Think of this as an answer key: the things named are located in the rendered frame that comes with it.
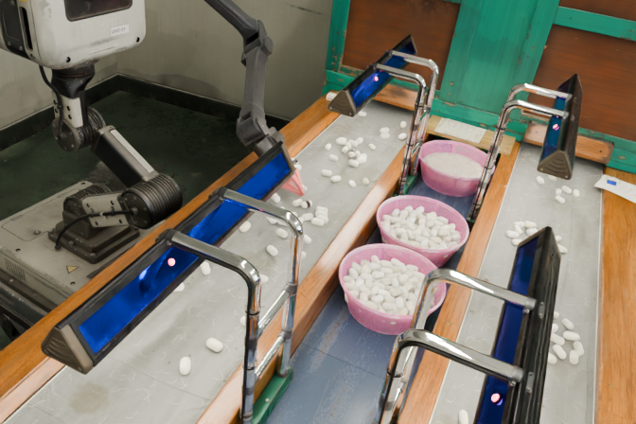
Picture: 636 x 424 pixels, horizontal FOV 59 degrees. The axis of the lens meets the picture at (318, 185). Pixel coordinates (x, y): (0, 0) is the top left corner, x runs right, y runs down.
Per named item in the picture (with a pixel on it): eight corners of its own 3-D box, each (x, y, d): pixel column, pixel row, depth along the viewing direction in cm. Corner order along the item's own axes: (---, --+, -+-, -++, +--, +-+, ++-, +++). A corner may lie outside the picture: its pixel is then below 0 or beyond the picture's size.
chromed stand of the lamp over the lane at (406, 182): (345, 190, 189) (365, 62, 165) (365, 165, 205) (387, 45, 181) (398, 208, 183) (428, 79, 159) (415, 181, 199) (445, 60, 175)
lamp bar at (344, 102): (326, 110, 154) (329, 85, 150) (396, 51, 203) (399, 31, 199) (353, 118, 151) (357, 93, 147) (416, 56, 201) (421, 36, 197)
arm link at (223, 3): (250, 40, 201) (272, 26, 197) (252, 66, 194) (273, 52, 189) (151, -47, 170) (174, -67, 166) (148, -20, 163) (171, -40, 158)
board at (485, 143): (421, 131, 213) (422, 128, 212) (432, 116, 225) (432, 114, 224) (509, 156, 203) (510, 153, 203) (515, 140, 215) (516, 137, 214)
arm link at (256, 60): (239, 47, 193) (264, 31, 188) (251, 59, 196) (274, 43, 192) (230, 137, 165) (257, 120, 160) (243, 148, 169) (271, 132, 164)
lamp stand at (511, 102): (462, 230, 177) (503, 98, 153) (474, 200, 193) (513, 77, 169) (523, 250, 171) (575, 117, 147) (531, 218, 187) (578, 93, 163)
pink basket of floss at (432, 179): (434, 205, 187) (440, 181, 182) (400, 164, 208) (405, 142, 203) (502, 198, 195) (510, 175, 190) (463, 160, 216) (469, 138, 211)
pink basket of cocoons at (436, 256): (372, 271, 155) (378, 243, 150) (370, 215, 178) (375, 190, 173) (468, 282, 156) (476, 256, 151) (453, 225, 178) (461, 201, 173)
